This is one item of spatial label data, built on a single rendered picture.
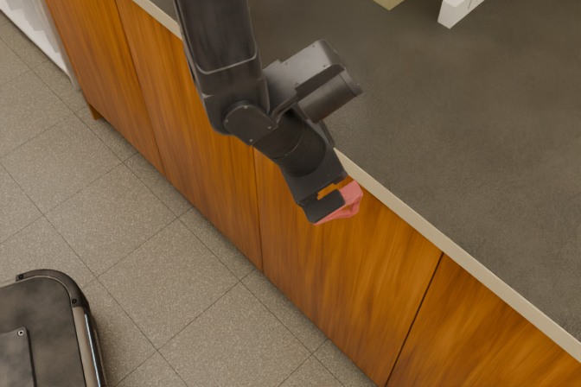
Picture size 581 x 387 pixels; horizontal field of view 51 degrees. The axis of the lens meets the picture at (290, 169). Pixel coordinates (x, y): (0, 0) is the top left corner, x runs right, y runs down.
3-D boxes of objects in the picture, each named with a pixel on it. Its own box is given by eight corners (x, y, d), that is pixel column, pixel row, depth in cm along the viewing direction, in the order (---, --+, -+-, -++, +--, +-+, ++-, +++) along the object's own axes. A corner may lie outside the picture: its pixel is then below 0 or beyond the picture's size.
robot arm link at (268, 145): (220, 104, 62) (237, 146, 59) (274, 66, 61) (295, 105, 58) (254, 132, 68) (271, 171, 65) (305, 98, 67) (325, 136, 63)
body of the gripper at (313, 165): (316, 112, 73) (287, 83, 67) (351, 178, 68) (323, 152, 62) (272, 142, 75) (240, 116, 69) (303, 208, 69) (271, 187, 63)
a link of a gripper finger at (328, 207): (360, 168, 77) (329, 138, 69) (385, 213, 73) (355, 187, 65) (316, 197, 78) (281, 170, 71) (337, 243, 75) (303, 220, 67)
